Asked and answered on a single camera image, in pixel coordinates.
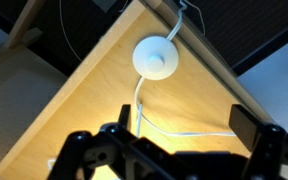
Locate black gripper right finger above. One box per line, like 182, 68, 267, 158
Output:
229, 104, 286, 157

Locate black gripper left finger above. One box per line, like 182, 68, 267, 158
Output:
100, 104, 131, 133

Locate white round foot switch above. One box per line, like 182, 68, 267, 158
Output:
132, 36, 179, 80

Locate wooden lamp platform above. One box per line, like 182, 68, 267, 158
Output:
0, 0, 275, 180

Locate white lamp cord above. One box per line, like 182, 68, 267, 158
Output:
47, 0, 237, 171

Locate thin white wire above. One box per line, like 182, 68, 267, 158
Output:
58, 0, 84, 63

